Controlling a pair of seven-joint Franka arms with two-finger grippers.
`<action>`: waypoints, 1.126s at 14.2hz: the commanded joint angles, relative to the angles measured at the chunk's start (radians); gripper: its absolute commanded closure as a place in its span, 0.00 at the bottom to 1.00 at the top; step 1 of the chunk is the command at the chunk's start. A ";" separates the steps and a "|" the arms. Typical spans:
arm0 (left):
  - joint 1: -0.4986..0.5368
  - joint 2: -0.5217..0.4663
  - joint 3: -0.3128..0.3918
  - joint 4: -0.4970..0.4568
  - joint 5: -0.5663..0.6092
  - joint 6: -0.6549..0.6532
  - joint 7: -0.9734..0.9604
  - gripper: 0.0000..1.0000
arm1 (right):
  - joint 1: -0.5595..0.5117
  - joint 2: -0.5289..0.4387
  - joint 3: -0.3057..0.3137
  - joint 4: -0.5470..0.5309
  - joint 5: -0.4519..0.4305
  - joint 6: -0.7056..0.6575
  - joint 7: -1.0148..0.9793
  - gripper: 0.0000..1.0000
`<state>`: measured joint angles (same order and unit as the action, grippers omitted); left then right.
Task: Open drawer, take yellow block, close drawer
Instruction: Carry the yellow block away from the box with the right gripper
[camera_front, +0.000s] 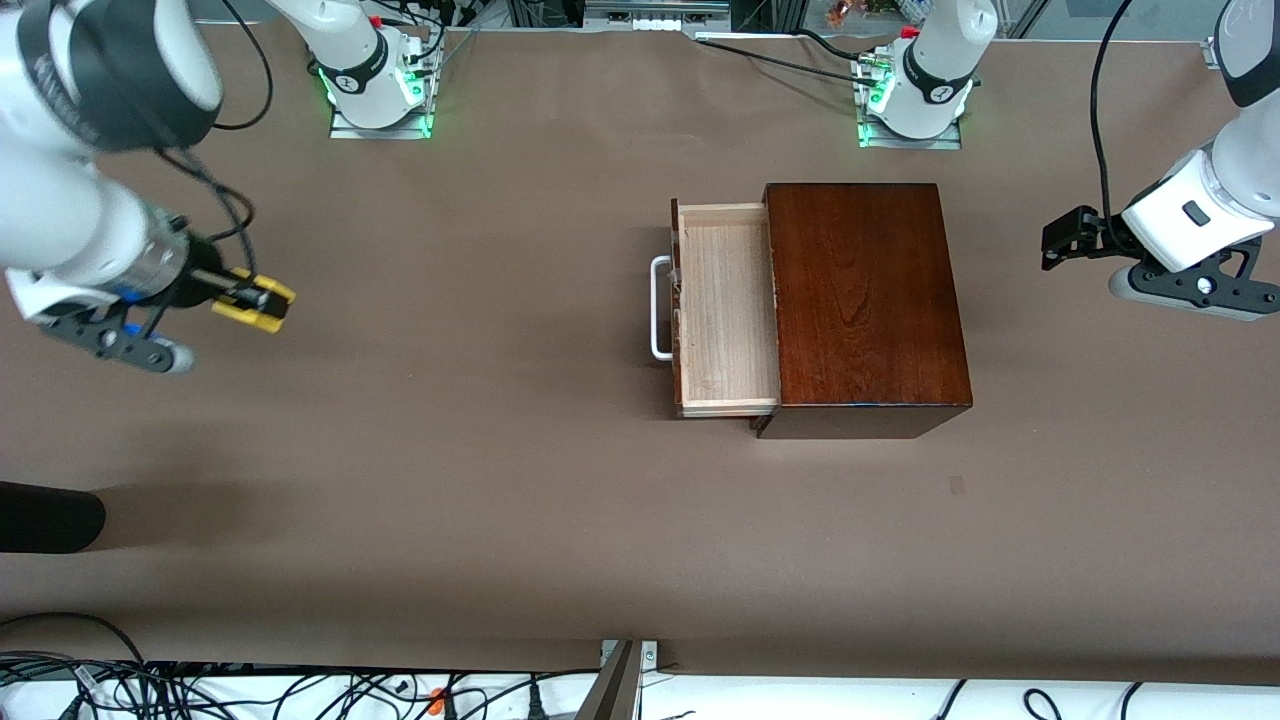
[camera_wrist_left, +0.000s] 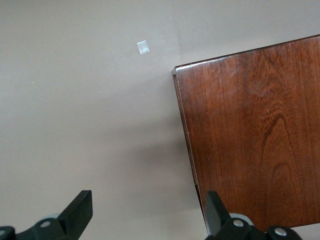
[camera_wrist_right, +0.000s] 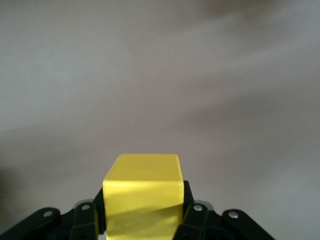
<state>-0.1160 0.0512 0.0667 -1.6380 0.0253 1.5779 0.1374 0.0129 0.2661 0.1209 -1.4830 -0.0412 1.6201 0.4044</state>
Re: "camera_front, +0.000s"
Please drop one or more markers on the yellow wooden block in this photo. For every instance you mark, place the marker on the yellow wooden block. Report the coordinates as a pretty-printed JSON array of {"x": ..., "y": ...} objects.
[{"x": 240, "y": 318}]

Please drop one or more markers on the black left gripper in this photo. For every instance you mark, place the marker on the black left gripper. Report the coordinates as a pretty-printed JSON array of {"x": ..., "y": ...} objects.
[{"x": 1100, "y": 237}]

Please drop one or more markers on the black padded cylinder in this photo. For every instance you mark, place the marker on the black padded cylinder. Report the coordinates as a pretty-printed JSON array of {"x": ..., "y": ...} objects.
[{"x": 50, "y": 517}]

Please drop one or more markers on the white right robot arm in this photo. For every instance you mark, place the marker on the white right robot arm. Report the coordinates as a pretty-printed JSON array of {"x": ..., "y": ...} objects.
[{"x": 60, "y": 220}]

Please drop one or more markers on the silver corner bracket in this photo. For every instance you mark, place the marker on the silver corner bracket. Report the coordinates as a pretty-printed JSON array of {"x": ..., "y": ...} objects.
[{"x": 650, "y": 655}]

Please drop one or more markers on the aluminium frame corner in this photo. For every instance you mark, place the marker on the aluminium frame corner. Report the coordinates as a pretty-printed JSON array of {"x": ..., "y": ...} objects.
[{"x": 1214, "y": 55}]

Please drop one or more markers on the black plug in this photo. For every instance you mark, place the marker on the black plug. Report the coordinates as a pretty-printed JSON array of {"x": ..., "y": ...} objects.
[{"x": 535, "y": 700}]

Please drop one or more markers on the orange connector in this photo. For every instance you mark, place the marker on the orange connector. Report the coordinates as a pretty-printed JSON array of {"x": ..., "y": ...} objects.
[{"x": 437, "y": 700}]

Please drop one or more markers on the white power strip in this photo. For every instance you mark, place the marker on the white power strip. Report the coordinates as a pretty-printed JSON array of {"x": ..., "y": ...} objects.
[{"x": 655, "y": 22}]

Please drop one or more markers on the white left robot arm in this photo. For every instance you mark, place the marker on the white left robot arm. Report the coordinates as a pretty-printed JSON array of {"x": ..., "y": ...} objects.
[{"x": 950, "y": 40}]

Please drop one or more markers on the dark brown wooden cabinet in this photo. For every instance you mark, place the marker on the dark brown wooden cabinet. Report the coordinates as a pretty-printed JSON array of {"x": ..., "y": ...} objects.
[{"x": 860, "y": 300}]

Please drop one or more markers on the grey aluminium profile beam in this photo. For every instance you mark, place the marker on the grey aluminium profile beam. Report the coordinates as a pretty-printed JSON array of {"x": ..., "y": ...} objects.
[{"x": 612, "y": 690}]

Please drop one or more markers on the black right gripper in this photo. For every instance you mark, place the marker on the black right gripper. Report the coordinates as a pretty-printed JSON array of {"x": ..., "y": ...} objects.
[{"x": 197, "y": 283}]

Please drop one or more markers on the brown paper table cover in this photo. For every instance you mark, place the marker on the brown paper table cover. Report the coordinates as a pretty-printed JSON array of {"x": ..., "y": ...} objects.
[{"x": 400, "y": 560}]

